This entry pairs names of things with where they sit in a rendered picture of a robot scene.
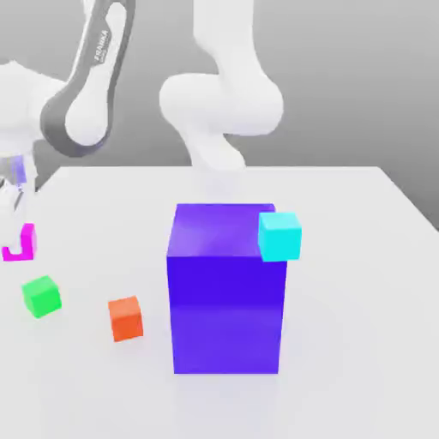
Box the small magenta cube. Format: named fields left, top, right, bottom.
left=1, top=222, right=38, bottom=262

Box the small orange cube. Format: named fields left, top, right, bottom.
left=107, top=295, right=145, bottom=343

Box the large purple box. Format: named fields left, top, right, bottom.
left=165, top=202, right=288, bottom=376

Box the small cyan cube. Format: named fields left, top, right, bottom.
left=257, top=211, right=304, bottom=263

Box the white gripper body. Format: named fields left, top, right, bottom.
left=0, top=184, right=38, bottom=250

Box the small green cube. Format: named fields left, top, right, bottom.
left=21, top=274, right=63, bottom=320

